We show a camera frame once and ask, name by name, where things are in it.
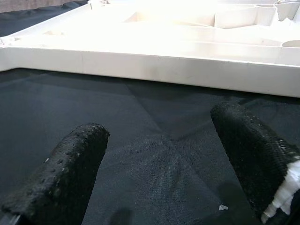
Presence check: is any white plastic table top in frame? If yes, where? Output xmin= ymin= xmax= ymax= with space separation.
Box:
xmin=0 ymin=0 xmax=300 ymax=98

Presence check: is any beige cloth covered bench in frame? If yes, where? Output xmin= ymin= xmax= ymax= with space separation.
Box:
xmin=0 ymin=0 xmax=89 ymax=7

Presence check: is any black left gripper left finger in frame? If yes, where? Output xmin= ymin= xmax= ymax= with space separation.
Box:
xmin=1 ymin=122 xmax=110 ymax=225

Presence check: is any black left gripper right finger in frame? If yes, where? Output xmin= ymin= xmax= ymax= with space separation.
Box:
xmin=210 ymin=101 xmax=300 ymax=222

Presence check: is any black tablecloth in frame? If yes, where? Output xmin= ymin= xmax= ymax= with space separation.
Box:
xmin=0 ymin=0 xmax=300 ymax=225

